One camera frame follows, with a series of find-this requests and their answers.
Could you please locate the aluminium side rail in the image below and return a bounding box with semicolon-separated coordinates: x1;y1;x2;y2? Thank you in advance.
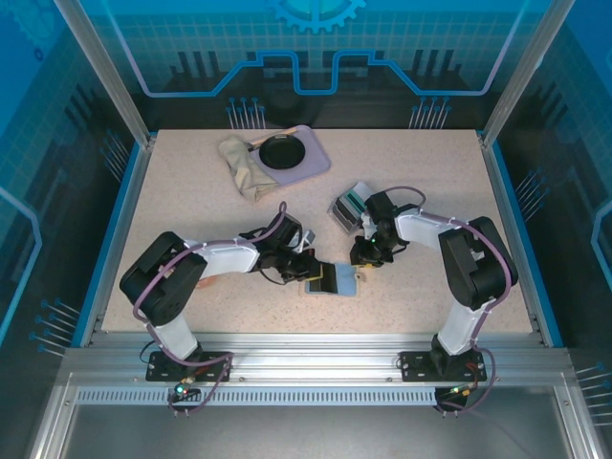
78;136;157;348
477;136;565;348

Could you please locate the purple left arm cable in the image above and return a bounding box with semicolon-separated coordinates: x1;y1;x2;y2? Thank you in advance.
132;201;288;336

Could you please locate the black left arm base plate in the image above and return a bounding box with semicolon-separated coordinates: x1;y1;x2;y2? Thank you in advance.
145;350;234;383

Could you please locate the connector with green light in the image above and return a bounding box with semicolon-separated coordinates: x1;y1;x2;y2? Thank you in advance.
172;377;202;402
437;382;481;401

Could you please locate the white leather card holder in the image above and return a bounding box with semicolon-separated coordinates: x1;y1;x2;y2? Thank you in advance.
303;260;368;298

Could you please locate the clear plastic card box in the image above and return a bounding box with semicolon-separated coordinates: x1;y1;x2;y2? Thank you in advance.
327;181;375;236

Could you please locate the aluminium frame rail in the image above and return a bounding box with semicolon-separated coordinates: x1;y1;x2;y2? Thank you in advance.
61;331;575;389

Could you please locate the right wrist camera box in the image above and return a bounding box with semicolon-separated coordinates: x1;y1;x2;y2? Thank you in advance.
359;213;380;240

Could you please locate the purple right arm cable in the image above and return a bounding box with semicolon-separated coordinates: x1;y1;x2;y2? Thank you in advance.
384;185;520;355

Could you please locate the black round plate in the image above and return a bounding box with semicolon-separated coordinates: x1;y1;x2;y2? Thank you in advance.
258;135;307;170

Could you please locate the lavender plastic tray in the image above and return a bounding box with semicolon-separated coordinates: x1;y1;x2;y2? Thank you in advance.
246;124;332;186

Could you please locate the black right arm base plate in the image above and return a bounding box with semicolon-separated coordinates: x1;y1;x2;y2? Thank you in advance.
399;350;496;383

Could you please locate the aluminium frame post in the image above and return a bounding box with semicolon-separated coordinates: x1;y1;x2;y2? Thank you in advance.
53;0;157;148
479;0;578;148

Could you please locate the wooden chopstick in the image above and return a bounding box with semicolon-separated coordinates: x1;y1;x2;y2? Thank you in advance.
249;126;297;146

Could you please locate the beige cloth napkin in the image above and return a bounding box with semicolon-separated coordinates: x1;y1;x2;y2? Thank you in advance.
218;136;279;206

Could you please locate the slotted cable duct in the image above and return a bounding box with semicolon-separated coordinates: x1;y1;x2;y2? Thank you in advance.
75;387;440;407

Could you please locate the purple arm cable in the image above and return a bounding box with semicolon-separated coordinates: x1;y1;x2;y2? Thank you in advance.
384;185;520;355
132;201;288;336

